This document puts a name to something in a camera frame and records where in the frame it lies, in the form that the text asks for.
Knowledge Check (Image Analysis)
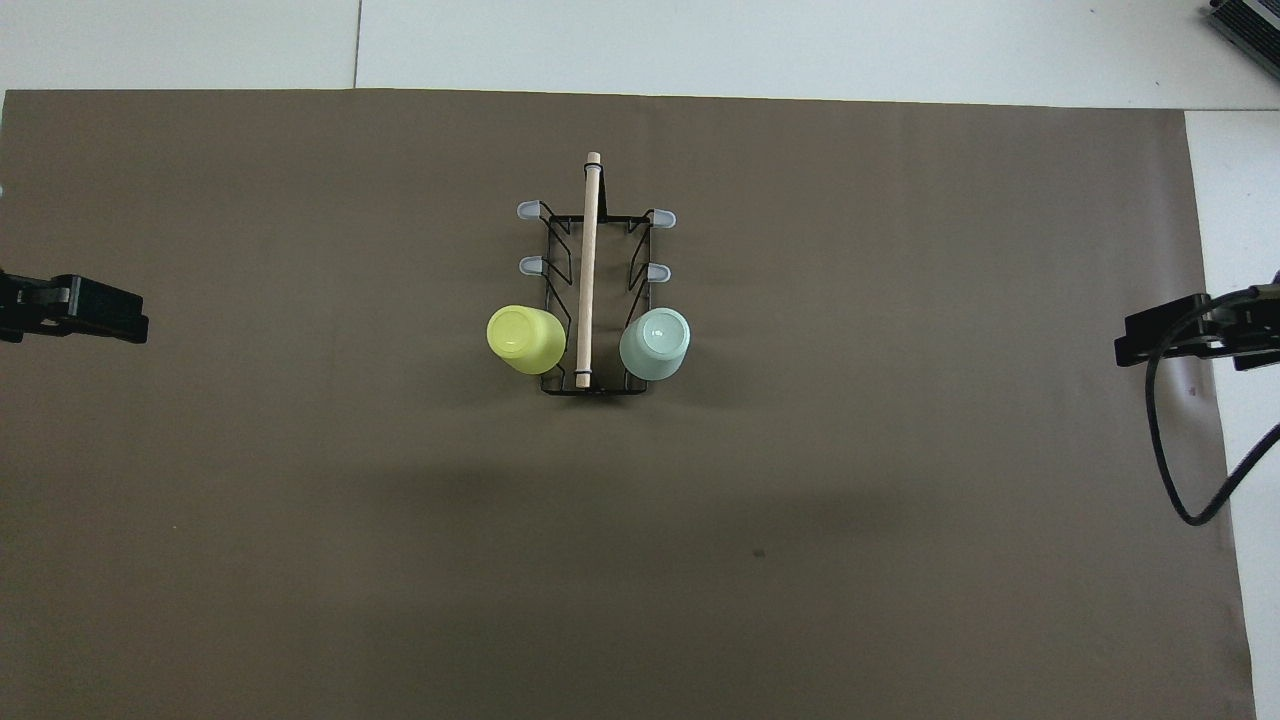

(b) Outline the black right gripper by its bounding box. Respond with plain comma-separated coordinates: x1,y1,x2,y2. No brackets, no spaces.
1115,283,1280,373

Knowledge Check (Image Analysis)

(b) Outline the yellow cup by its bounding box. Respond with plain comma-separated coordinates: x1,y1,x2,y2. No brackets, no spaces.
486,305,568,376

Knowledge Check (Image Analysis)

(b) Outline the pale green cup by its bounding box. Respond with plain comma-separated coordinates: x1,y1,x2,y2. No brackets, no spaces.
619,307,693,382

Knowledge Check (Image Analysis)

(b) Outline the grey ribbed device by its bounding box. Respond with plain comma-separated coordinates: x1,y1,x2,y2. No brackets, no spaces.
1205,0,1280,51

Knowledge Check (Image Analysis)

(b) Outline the brown table mat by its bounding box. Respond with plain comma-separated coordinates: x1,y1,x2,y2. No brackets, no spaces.
0,88,1257,720

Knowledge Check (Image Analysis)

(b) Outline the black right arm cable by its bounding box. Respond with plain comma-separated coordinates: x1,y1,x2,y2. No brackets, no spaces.
1145,295,1280,528

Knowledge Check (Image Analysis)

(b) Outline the black wire cup rack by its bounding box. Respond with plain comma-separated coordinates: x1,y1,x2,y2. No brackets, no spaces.
517,152,677,396

